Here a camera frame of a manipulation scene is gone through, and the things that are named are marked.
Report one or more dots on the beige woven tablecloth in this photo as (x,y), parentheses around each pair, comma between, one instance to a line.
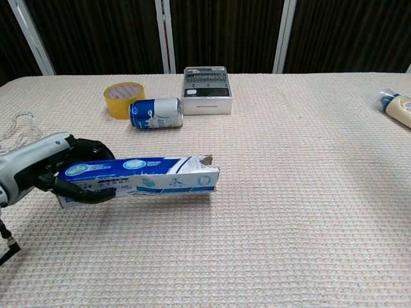
(257,256)

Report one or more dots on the beige squeeze bottle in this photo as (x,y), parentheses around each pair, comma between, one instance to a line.
(399,109)

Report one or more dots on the blue silver drink can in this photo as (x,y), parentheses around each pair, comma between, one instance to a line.
(154,114)

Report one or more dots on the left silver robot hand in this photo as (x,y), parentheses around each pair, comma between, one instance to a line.
(22,163)

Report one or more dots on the white frame post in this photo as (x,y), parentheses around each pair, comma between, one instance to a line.
(165,38)
(31,38)
(409,69)
(284,38)

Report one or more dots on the black pleated curtain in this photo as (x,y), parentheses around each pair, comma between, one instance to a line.
(96,32)

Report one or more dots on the clear plastic bone-shaped piece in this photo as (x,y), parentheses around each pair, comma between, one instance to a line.
(27,126)

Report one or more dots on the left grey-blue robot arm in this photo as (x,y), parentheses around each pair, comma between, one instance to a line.
(2,200)

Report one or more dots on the silver electronic device box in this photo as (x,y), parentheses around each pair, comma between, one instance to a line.
(205,106)

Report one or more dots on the blue white toothpaste carton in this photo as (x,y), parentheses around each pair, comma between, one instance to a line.
(176,183)

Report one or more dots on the yellow packing tape roll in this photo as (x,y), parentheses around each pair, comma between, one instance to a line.
(115,106)

